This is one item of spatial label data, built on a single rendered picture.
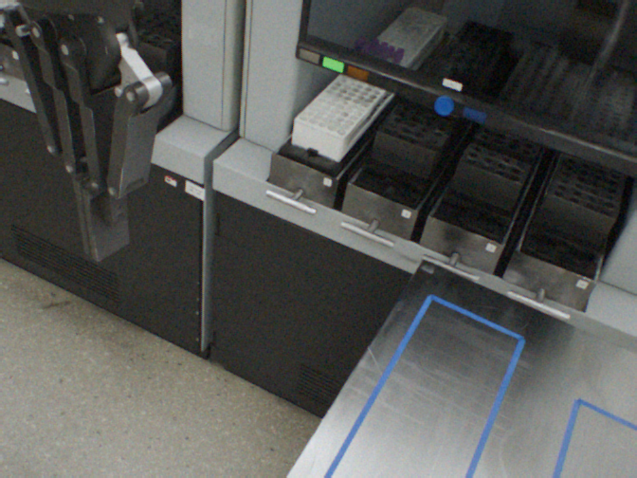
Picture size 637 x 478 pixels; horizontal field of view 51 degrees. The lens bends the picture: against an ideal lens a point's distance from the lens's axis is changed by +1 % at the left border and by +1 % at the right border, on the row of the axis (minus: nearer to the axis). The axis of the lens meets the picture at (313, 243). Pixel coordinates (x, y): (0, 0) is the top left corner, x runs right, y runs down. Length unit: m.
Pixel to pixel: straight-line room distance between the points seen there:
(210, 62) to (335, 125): 0.27
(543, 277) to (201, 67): 0.74
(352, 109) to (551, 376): 0.60
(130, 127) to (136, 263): 1.27
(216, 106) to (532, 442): 0.86
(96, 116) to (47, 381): 1.51
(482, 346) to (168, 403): 1.05
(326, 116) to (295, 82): 0.08
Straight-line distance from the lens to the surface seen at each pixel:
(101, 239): 0.51
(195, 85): 1.38
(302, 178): 1.22
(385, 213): 1.19
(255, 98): 1.31
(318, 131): 1.20
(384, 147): 1.21
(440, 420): 0.87
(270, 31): 1.23
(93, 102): 0.43
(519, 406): 0.92
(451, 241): 1.17
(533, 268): 1.17
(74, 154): 0.48
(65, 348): 1.96
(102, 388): 1.87
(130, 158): 0.43
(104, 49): 0.40
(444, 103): 1.11
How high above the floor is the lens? 1.52
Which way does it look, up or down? 43 degrees down
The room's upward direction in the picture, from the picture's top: 10 degrees clockwise
